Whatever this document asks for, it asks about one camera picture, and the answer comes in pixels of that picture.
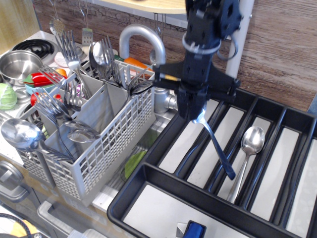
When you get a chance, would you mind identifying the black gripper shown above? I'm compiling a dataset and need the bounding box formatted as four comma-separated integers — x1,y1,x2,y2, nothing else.
154,51,240,120

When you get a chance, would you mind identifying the big steel spoon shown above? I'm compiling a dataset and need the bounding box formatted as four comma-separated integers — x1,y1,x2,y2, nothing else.
192,103,236,180

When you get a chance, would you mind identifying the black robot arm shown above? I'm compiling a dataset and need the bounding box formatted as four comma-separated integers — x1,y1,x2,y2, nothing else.
154,0,242,121

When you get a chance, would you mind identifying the steel spoon in tray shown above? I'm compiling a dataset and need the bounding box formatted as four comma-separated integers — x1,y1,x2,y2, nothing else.
227,126,265,203

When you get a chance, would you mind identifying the black cutlery tray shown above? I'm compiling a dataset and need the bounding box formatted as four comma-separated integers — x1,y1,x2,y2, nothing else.
107,90,317,238

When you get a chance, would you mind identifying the grey plastic cutlery basket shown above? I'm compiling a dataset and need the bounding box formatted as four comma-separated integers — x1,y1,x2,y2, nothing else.
19,70,156,206

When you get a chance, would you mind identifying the steel spoon upright in basket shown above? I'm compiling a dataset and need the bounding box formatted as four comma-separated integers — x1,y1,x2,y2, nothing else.
89,42,107,80

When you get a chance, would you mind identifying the steel spoon front compartment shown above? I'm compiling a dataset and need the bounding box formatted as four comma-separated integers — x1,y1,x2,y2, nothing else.
63,119,101,143

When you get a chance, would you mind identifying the large steel serving spoon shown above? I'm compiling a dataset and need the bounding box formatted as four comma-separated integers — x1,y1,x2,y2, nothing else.
1,118,74,164

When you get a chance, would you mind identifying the silver toy faucet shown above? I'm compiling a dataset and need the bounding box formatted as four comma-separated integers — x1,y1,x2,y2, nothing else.
119,24,178,113

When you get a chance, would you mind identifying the orange toy carrot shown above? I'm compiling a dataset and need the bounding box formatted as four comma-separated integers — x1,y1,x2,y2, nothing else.
124,57,148,69

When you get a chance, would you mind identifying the green toy in sink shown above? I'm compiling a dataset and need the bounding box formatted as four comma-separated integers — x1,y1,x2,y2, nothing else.
124,151,147,179

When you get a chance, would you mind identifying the light wooden shelf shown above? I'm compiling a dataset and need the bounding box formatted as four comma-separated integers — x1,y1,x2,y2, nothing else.
102,0,186,14

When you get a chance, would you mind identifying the hanging toy spatula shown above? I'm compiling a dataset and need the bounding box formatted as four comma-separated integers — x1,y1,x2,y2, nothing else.
78,0,93,46

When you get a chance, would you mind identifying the blue object at bottom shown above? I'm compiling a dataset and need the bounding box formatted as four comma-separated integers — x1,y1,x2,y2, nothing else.
176,220,207,238

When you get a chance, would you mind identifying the tall steel fork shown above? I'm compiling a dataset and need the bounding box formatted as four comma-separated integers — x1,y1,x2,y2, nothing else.
55,31,92,100

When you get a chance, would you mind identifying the steel fork left compartment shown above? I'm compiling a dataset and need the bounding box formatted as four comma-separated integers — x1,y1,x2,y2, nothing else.
34,88,72,156

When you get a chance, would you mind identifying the hanging toy skimmer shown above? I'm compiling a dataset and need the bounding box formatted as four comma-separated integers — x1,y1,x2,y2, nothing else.
49,0,65,36

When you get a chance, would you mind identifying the red toy pepper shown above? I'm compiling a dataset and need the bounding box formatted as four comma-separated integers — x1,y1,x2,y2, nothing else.
23,72,53,88

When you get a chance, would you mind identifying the black stove burner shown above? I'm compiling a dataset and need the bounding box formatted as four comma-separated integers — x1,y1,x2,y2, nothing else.
12,39,55,59

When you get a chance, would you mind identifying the steel cooking pot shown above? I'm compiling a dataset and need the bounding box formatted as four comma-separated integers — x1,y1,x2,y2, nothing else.
0,50,43,86

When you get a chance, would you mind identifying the green toy cabbage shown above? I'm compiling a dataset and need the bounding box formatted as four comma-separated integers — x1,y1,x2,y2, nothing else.
0,83,17,110

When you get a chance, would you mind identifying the white metal post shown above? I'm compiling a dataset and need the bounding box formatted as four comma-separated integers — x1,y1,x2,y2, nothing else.
226,0,255,78

